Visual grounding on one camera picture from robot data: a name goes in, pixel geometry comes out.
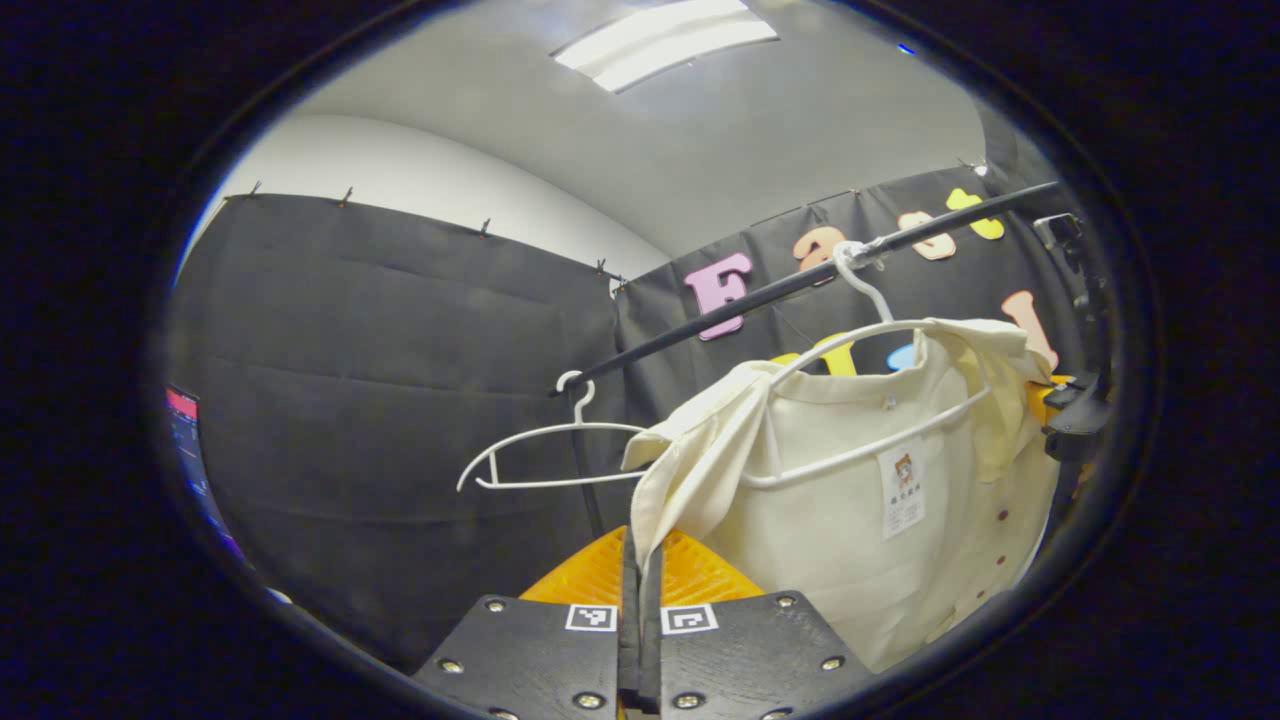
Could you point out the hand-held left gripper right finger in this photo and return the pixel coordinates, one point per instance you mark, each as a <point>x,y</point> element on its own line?
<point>750,660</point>

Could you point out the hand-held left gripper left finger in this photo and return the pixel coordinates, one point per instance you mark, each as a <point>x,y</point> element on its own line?
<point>540,660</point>

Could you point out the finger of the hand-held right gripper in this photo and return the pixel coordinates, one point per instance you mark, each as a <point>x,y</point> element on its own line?
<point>1080,410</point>

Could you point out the cream button-up shirt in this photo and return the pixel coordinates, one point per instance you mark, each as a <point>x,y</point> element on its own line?
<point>820,540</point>

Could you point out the white plastic clothes hanger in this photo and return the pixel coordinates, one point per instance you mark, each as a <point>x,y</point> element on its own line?
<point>600,426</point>
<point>860,447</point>

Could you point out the black metal clothes rack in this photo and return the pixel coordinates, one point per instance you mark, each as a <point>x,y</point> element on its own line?
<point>660,347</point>

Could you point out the black backdrop cloth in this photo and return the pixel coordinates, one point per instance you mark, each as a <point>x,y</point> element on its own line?
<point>350,400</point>

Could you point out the large ceiling light panel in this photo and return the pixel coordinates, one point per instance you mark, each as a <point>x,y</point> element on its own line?
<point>660,40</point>

